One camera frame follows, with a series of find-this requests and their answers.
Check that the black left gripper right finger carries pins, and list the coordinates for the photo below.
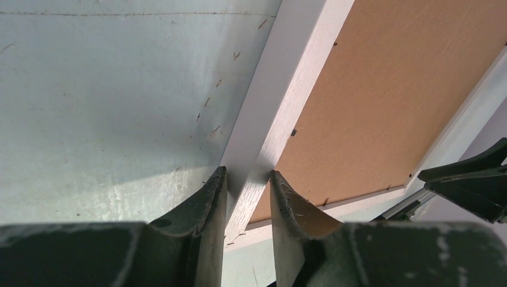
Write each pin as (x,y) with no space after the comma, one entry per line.
(312,248)

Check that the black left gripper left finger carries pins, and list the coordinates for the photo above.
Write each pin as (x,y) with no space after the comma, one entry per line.
(184,247)

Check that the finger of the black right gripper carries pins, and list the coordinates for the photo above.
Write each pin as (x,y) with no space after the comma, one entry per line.
(490,158)
(484,197)

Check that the brown backing board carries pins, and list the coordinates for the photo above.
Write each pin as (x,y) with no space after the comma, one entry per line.
(397,74)

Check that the white picture frame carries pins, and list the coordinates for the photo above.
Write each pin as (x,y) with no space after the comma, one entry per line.
(295,53)

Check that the aluminium corner rail right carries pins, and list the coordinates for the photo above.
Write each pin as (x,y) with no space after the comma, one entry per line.
(406,209)

